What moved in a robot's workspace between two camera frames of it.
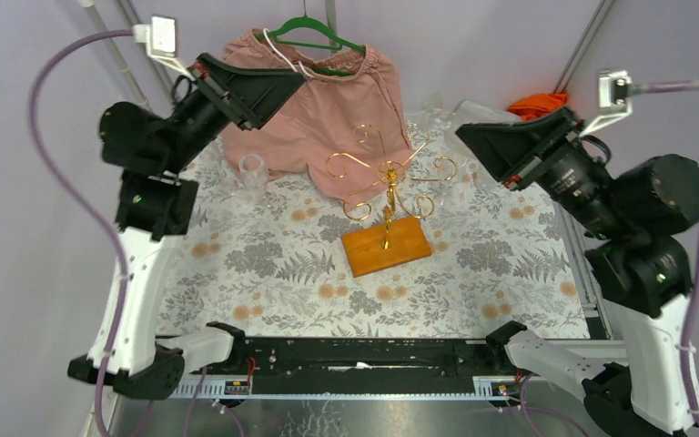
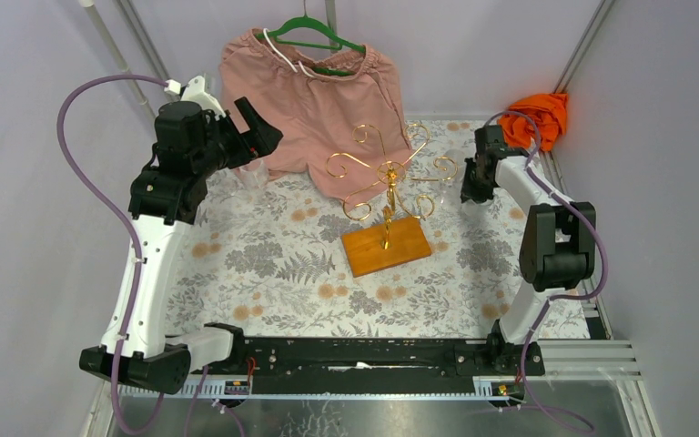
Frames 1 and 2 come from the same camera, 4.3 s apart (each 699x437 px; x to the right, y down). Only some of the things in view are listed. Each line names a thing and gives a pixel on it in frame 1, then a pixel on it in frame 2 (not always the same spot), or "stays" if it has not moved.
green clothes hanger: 310,20 stays
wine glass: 471,112 → 481,209
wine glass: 253,172 stays
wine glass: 435,116 → 452,165
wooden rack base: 365,255 stays
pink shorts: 342,127 stays
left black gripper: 225,97 → 236,140
